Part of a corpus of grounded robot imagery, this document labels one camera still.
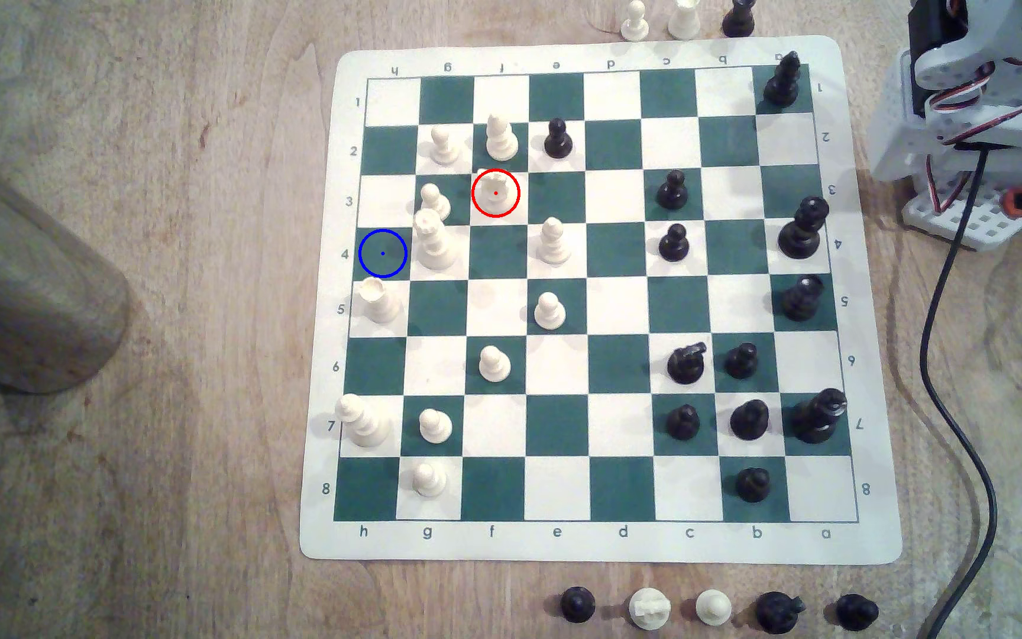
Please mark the white rook chess piece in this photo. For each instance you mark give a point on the white rook chess piece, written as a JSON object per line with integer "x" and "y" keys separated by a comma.
{"x": 381, "y": 302}
{"x": 685, "y": 19}
{"x": 495, "y": 195}

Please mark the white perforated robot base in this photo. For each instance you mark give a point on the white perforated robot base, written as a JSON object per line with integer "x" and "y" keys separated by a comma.
{"x": 990, "y": 222}

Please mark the white printed robot arm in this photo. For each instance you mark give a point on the white printed robot arm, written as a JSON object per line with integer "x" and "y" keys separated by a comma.
{"x": 1008, "y": 80}

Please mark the white pawn chess piece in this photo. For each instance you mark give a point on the white pawn chess piece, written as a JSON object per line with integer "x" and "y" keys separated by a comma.
{"x": 435, "y": 204}
{"x": 494, "y": 365}
{"x": 550, "y": 313}
{"x": 436, "y": 428}
{"x": 429, "y": 481}
{"x": 634, "y": 23}
{"x": 713, "y": 607}
{"x": 444, "y": 148}

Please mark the green white chess mat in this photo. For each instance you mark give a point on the green white chess mat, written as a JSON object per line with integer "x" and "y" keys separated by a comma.
{"x": 617, "y": 311}

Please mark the white queen chess piece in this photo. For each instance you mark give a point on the white queen chess piece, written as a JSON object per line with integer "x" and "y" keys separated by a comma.
{"x": 435, "y": 244}

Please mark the black pawn chess piece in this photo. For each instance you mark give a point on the black pawn chess piece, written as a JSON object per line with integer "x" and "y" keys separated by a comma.
{"x": 673, "y": 244}
{"x": 738, "y": 19}
{"x": 558, "y": 140}
{"x": 672, "y": 192}
{"x": 578, "y": 604}
{"x": 742, "y": 362}
{"x": 682, "y": 423}
{"x": 752, "y": 484}

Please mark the white bishop chess piece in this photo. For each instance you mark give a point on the white bishop chess piece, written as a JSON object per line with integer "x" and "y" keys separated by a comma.
{"x": 500, "y": 140}

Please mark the white king chess piece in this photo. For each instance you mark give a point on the white king chess piece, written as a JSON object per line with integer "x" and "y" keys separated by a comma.
{"x": 364, "y": 422}

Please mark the black knight chess piece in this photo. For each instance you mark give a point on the black knight chess piece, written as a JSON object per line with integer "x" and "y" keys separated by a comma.
{"x": 777, "y": 612}
{"x": 686, "y": 364}

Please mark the black rook chess piece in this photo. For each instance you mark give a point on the black rook chess piece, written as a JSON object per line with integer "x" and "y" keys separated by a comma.
{"x": 782, "y": 82}
{"x": 802, "y": 300}

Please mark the white knight chess piece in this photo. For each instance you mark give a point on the white knight chess piece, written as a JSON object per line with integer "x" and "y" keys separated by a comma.
{"x": 649, "y": 610}

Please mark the black bishop chess piece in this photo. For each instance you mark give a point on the black bishop chess piece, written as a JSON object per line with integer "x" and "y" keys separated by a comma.
{"x": 856, "y": 612}

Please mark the white pawn e4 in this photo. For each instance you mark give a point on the white pawn e4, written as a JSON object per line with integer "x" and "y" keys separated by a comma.
{"x": 553, "y": 243}

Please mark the black pawn b7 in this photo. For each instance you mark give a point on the black pawn b7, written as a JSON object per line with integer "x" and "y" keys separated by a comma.
{"x": 749, "y": 421}

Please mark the brushed metal cylinder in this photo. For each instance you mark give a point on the brushed metal cylinder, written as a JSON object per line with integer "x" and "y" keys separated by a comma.
{"x": 23, "y": 293}

